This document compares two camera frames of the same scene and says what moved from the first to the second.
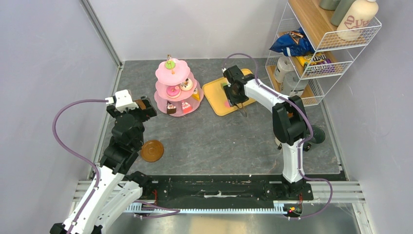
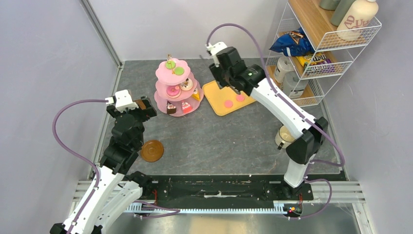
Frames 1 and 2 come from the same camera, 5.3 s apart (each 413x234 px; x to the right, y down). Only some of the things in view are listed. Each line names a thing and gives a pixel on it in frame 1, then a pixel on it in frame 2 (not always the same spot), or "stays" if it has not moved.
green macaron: x=170 y=65 stays
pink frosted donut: x=173 y=91 stays
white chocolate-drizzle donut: x=187 y=85 stays
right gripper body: x=233 y=97 → x=222 y=77
